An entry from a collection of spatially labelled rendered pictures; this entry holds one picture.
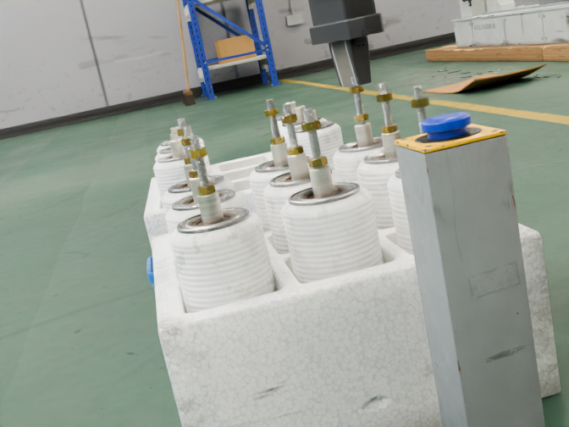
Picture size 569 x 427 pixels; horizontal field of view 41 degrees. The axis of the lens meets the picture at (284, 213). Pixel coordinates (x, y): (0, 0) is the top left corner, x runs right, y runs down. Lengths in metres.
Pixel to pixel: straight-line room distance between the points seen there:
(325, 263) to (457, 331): 0.18
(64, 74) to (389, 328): 6.45
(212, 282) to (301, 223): 0.11
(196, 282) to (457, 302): 0.26
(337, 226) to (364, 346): 0.12
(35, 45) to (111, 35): 0.66
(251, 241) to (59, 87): 6.40
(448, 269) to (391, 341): 0.17
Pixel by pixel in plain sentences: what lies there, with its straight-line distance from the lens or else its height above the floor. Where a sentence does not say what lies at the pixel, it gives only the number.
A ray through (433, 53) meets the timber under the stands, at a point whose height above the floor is 0.05.
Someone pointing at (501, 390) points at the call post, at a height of 0.10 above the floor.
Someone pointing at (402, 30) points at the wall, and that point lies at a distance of 7.47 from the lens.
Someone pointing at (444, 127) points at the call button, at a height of 0.32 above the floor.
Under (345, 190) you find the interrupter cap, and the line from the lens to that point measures 0.79.
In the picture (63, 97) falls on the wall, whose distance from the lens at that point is 7.10.
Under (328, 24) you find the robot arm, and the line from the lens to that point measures 1.01.
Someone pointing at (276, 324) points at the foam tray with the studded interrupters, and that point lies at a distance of 0.73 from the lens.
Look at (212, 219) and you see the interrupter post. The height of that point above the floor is 0.26.
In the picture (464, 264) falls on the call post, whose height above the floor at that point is 0.22.
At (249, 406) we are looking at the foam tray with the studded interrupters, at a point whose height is 0.08.
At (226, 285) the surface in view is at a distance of 0.74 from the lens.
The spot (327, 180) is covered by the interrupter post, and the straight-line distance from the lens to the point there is 0.78.
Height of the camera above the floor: 0.42
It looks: 13 degrees down
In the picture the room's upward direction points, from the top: 12 degrees counter-clockwise
